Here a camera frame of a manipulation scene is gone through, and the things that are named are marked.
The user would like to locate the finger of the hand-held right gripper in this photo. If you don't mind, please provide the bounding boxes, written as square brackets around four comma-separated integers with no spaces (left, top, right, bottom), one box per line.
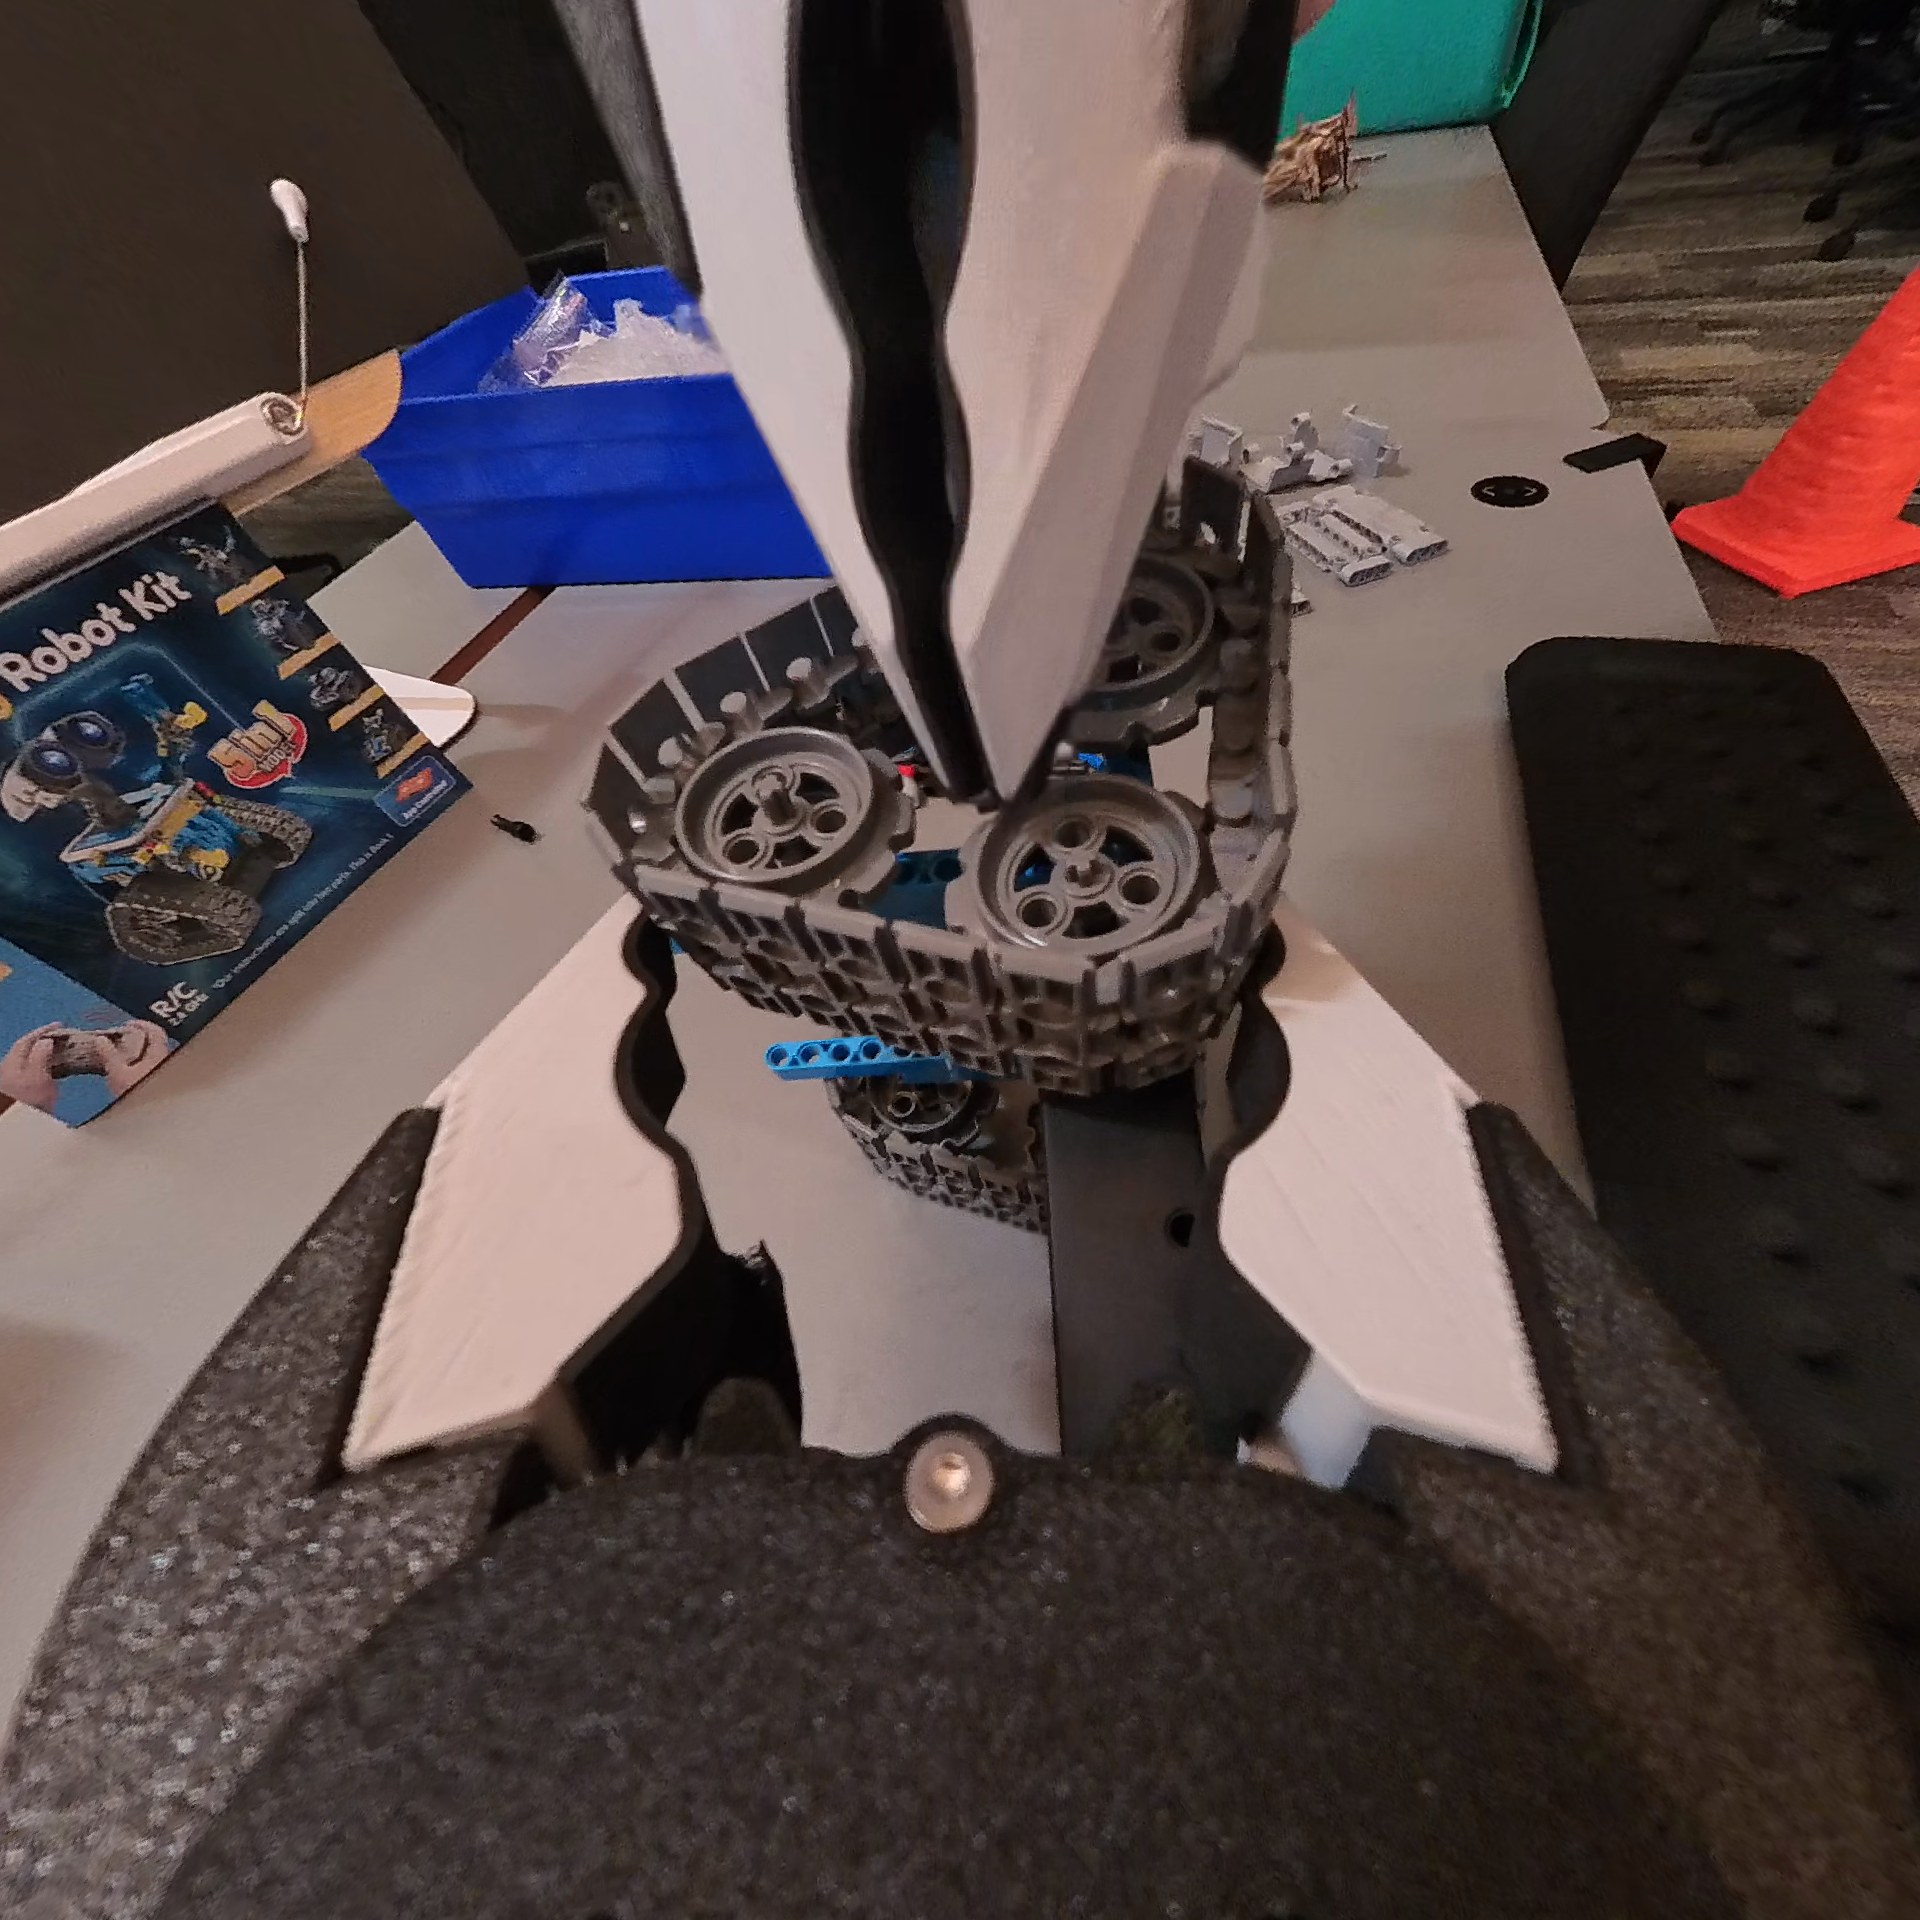
[626,0,987,794]
[944,0,1279,797]

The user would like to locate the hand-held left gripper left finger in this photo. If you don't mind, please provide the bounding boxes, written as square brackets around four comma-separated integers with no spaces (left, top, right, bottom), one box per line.
[338,900,713,1475]

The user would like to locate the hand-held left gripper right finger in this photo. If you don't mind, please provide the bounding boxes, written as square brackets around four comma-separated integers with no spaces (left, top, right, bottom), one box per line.
[1197,921,1557,1490]

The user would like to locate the black motor battery block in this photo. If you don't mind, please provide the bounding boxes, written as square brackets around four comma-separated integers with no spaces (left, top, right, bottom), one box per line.
[661,547,1249,1456]

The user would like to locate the grey toy track belt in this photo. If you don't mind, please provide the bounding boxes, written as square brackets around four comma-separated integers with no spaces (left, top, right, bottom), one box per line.
[584,457,1298,1098]

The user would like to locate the clear plastic bags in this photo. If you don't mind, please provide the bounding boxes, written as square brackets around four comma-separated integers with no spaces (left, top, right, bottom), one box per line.
[481,274,729,395]

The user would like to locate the blue plastic bin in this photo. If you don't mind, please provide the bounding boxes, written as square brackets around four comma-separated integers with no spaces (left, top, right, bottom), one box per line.
[359,267,834,590]

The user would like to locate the brown wooden toy model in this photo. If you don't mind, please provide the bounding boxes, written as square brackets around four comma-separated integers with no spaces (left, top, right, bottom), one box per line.
[1260,94,1373,203]

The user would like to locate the black dimpled pad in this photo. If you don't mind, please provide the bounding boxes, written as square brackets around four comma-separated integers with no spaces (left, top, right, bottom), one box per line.
[1504,638,1920,1653]

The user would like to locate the green storage bin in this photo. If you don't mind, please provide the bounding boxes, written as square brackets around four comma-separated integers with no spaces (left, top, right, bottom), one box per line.
[1289,0,1547,128]

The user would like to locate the white rounded board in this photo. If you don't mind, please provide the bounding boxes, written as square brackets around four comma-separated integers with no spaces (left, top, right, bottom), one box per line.
[369,667,483,741]

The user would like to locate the blue robot kit box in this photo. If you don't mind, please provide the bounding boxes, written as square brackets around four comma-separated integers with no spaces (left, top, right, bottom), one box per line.
[0,498,473,1126]

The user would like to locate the white plank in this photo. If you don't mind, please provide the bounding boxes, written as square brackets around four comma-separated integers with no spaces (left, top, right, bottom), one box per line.
[0,346,407,594]

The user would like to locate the orange traffic cone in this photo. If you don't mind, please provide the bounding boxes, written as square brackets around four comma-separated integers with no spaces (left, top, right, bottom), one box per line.
[1672,270,1920,598]

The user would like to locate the wire with white plug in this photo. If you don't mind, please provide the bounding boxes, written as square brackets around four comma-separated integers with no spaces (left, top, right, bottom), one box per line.
[267,176,321,442]

